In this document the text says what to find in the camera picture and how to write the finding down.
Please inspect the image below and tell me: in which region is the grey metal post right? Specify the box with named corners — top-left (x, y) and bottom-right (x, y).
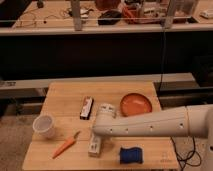
top-left (164, 0), bottom-right (176, 29)

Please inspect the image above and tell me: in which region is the white plastic cup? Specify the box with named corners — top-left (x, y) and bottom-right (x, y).
top-left (33, 115), bottom-right (55, 139)

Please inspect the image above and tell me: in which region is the orange ceramic bowl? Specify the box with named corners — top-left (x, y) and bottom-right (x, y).
top-left (120, 93), bottom-right (152, 117)

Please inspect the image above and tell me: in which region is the orange tool on bench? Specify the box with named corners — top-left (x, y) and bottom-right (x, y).
top-left (122, 7), bottom-right (137, 24)

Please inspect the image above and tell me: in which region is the black object on bench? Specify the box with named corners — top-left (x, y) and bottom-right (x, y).
top-left (98, 10), bottom-right (121, 25)

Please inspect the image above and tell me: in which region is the black floor cable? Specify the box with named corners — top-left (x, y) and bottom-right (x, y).
top-left (170, 136), bottom-right (203, 171)

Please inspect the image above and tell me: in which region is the orange toy carrot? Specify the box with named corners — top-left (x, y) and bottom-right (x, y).
top-left (52, 132), bottom-right (79, 159)

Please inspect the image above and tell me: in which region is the grey metal post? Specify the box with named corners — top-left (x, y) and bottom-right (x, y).
top-left (164, 0), bottom-right (176, 29)
top-left (70, 0), bottom-right (82, 31)

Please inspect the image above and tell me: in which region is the black hanging cable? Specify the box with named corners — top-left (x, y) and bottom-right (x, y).
top-left (157, 25), bottom-right (167, 92)

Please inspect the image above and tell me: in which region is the white bottle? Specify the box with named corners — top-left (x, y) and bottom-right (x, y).
top-left (88, 134), bottom-right (102, 157)

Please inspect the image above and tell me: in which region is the blue sponge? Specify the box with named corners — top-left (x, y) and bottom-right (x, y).
top-left (119, 147), bottom-right (143, 164)

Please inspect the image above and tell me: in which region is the black silver harmonica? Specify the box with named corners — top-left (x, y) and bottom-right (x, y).
top-left (80, 96), bottom-right (93, 120)

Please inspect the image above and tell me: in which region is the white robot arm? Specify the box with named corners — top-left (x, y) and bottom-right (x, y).
top-left (92, 104), bottom-right (213, 171)

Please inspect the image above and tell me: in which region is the grey metal post left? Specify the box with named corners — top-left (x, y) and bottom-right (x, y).
top-left (70, 0), bottom-right (82, 31)

